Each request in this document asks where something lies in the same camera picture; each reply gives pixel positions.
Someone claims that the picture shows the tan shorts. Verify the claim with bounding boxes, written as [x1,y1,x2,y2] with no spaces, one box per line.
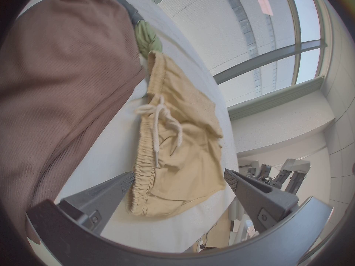
[126,51,226,218]

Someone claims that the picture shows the green garment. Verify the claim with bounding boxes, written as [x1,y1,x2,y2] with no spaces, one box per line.
[134,20,163,59]

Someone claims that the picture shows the brown shorts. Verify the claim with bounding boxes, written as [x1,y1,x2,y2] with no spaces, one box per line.
[0,0,147,243]

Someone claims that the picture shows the black garment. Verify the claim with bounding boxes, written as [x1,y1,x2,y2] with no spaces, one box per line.
[107,0,145,24]

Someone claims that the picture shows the white garment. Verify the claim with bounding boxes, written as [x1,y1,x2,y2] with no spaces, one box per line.
[122,54,151,107]

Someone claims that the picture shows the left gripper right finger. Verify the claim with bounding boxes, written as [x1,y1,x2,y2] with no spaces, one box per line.
[224,168,298,233]

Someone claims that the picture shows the window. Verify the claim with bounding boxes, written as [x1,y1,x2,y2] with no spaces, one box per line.
[151,0,329,113]

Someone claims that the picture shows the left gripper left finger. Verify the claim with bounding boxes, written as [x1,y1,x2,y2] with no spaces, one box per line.
[57,171,135,236]

